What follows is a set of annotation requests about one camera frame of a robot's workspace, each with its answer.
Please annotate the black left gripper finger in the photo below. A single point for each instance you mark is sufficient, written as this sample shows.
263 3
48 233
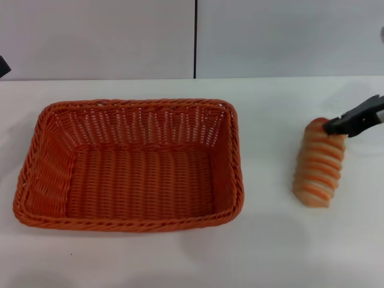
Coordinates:
3 68

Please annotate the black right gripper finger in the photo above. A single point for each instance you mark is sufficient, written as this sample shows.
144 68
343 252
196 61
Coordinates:
339 126
364 106

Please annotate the orange striped bread roll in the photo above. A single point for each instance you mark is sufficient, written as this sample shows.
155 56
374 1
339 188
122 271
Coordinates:
321 168

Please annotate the orange woven plastic basket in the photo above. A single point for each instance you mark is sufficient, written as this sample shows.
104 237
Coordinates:
141 183

